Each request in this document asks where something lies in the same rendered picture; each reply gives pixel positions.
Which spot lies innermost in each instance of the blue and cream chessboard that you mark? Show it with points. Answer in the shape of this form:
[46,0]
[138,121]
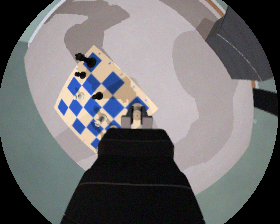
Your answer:
[119,92]

